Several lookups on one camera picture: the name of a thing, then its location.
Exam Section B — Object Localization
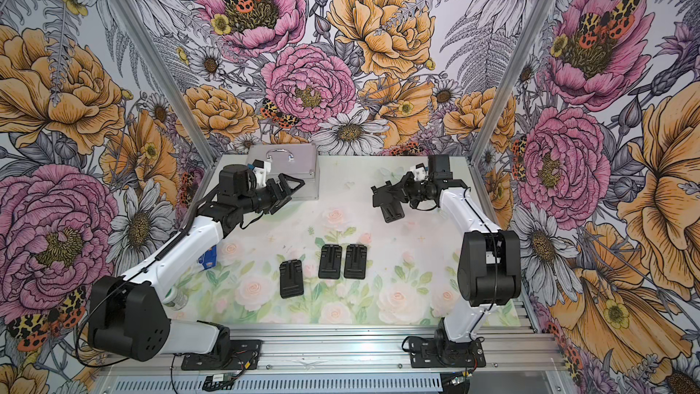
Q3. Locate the left aluminium corner post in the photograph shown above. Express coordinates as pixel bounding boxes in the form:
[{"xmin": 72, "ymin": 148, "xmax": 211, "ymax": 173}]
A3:
[{"xmin": 83, "ymin": 0, "xmax": 219, "ymax": 168}]

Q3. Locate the green cap white bottle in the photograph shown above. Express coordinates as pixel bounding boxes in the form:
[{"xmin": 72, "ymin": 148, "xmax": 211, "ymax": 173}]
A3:
[{"xmin": 162, "ymin": 287, "xmax": 189, "ymax": 311}]

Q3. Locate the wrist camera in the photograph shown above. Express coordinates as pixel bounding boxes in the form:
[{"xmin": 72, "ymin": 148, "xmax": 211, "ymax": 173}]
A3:
[
  {"xmin": 249, "ymin": 160, "xmax": 272, "ymax": 189},
  {"xmin": 410, "ymin": 163, "xmax": 428, "ymax": 182}
]

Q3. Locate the aluminium front rail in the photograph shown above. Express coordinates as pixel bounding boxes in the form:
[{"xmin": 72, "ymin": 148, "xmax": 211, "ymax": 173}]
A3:
[{"xmin": 97, "ymin": 324, "xmax": 570, "ymax": 378}]

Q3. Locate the blue packet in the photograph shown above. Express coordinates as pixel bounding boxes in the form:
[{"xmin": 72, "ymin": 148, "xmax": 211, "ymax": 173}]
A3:
[{"xmin": 198, "ymin": 246, "xmax": 217, "ymax": 270}]

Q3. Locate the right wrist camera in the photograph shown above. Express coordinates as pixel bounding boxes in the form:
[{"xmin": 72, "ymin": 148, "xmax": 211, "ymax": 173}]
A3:
[{"xmin": 410, "ymin": 163, "xmax": 428, "ymax": 182}]

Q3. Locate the silver aluminium case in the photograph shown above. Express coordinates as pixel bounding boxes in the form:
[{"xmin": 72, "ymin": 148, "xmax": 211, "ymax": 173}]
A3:
[{"xmin": 246, "ymin": 143, "xmax": 320, "ymax": 201}]

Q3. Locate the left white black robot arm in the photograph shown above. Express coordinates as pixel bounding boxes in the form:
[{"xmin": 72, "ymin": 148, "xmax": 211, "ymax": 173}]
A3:
[{"xmin": 78, "ymin": 161, "xmax": 306, "ymax": 368}]

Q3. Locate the right aluminium corner post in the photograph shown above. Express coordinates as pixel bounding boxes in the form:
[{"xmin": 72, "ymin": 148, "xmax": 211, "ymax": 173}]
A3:
[{"xmin": 469, "ymin": 0, "xmax": 576, "ymax": 164}]

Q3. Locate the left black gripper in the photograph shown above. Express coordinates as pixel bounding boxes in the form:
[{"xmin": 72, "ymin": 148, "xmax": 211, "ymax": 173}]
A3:
[{"xmin": 238, "ymin": 172, "xmax": 306, "ymax": 213}]

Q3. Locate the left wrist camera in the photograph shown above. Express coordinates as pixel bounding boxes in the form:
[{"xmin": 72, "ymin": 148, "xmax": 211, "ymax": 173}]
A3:
[{"xmin": 249, "ymin": 160, "xmax": 272, "ymax": 189}]

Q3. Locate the black phone stand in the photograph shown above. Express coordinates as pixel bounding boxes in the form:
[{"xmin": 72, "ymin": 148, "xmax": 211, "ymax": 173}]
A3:
[
  {"xmin": 318, "ymin": 244, "xmax": 343, "ymax": 280},
  {"xmin": 371, "ymin": 186, "xmax": 405, "ymax": 224},
  {"xmin": 344, "ymin": 244, "xmax": 368, "ymax": 280},
  {"xmin": 279, "ymin": 259, "xmax": 304, "ymax": 299}
]

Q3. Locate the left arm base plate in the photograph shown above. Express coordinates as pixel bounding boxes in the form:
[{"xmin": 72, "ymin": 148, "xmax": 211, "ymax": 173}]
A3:
[{"xmin": 180, "ymin": 339, "xmax": 264, "ymax": 371}]

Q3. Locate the small circuit board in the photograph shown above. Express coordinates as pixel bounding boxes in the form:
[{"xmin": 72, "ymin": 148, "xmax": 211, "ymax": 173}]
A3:
[{"xmin": 202, "ymin": 373, "xmax": 237, "ymax": 392}]

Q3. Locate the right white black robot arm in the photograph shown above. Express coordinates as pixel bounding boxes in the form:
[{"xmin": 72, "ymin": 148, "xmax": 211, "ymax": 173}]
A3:
[{"xmin": 372, "ymin": 155, "xmax": 521, "ymax": 370}]

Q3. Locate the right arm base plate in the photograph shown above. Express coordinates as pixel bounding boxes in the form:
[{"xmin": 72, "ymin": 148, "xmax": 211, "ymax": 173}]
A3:
[{"xmin": 401, "ymin": 336, "xmax": 486, "ymax": 370}]

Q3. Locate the aluminium corner post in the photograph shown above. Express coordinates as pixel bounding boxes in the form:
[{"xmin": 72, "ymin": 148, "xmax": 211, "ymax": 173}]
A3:
[
  {"xmin": 83, "ymin": 0, "xmax": 219, "ymax": 168},
  {"xmin": 469, "ymin": 0, "xmax": 576, "ymax": 164}
]

